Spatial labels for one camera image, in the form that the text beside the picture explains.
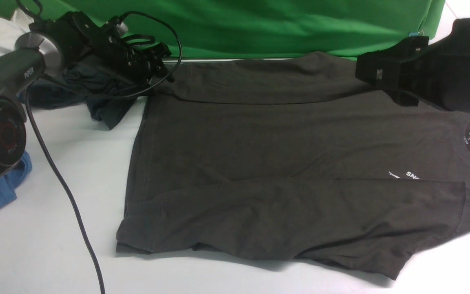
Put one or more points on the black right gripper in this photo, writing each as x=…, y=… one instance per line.
x=414, y=71

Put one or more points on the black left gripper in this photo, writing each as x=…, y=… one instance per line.
x=103, y=49

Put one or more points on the dark teal crumpled garment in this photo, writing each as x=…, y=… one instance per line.
x=82, y=84

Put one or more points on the teal binder clip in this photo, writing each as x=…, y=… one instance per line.
x=416, y=34

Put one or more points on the gray left robot arm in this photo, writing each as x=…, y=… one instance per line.
x=53, y=45

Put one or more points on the green backdrop cloth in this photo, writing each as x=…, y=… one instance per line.
x=273, y=28

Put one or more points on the dark gray long-sleeve shirt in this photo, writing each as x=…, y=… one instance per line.
x=294, y=159

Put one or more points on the blue crumpled garment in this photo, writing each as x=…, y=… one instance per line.
x=13, y=179

